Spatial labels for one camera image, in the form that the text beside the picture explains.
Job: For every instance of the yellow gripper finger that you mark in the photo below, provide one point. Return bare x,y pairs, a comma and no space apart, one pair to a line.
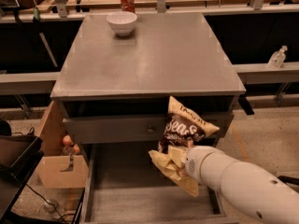
177,155

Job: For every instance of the brown chip bag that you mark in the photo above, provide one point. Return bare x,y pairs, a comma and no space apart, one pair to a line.
183,128

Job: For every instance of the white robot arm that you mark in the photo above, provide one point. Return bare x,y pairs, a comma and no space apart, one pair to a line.
247,187

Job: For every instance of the round metal drawer knob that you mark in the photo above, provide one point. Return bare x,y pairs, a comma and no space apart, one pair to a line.
150,130

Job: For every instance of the closed top drawer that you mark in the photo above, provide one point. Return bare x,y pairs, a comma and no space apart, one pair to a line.
115,129

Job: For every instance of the open middle drawer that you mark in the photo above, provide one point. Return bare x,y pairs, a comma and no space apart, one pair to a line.
125,187

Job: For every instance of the grey wooden drawer cabinet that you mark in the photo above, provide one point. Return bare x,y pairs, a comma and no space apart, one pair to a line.
167,54

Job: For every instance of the orange apple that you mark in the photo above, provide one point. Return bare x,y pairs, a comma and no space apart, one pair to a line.
67,141
76,149

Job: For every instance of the clear soap dispenser bottle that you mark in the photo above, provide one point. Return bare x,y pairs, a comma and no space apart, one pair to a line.
278,57

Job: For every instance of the white ceramic bowl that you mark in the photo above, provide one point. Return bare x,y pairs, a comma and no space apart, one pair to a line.
122,22

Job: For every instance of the black tray cart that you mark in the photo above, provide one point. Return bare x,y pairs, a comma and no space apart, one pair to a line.
19,156

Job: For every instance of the red soda can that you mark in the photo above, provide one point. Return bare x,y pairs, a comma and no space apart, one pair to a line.
128,5

